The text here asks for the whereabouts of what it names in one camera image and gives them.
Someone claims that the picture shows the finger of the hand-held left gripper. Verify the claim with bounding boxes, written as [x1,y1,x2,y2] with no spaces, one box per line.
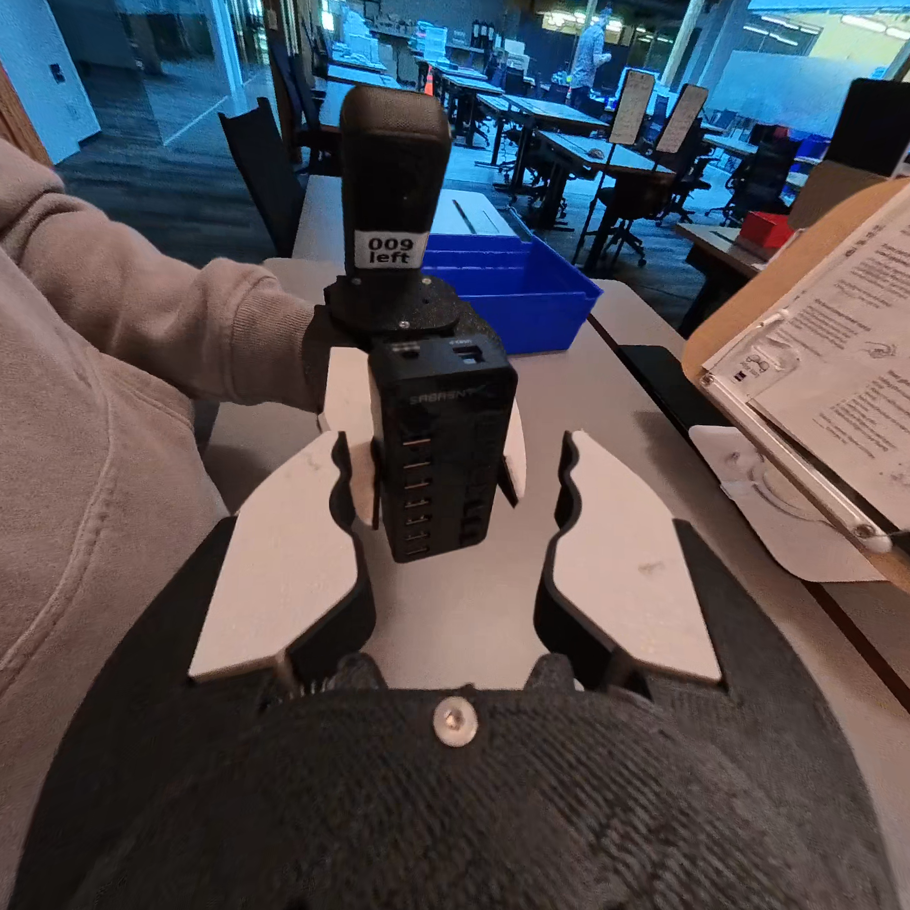
[318,347,382,530]
[500,404,528,510]

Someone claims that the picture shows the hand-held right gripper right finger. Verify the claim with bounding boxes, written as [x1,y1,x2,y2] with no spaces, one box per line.
[533,428,726,691]

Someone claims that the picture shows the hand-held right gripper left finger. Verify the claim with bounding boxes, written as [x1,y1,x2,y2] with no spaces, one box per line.
[187,428,378,694]

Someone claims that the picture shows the black usb hub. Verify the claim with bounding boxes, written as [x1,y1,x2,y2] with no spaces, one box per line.
[368,337,519,564]

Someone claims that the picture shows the person's left forearm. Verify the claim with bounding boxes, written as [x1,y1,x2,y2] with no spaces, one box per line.
[0,138,322,415]

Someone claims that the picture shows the white stand base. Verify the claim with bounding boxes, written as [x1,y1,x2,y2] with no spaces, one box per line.
[688,424,890,584]

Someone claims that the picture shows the wooden work table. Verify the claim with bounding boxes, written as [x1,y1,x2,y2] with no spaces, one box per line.
[533,130,676,274]
[476,92,611,187]

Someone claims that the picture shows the blue plastic bin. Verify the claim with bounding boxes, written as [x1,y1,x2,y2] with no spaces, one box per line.
[419,233,604,354]

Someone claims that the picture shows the person's torso in beige hoodie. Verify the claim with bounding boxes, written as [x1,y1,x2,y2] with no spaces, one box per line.
[0,249,237,701]

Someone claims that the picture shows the clipboard on thin stand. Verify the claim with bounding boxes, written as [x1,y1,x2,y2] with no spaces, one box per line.
[609,69,656,147]
[654,84,710,155]

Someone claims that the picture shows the black office chair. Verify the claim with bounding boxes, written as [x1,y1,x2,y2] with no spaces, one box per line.
[597,171,678,270]
[724,135,803,227]

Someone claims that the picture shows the white printed paper sheets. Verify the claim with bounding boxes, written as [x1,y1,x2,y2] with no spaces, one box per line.
[704,206,910,530]

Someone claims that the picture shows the red box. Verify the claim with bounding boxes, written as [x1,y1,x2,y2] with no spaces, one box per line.
[739,211,794,250]

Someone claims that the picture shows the black monitor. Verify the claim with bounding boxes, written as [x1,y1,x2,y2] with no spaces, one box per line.
[837,78,910,179]

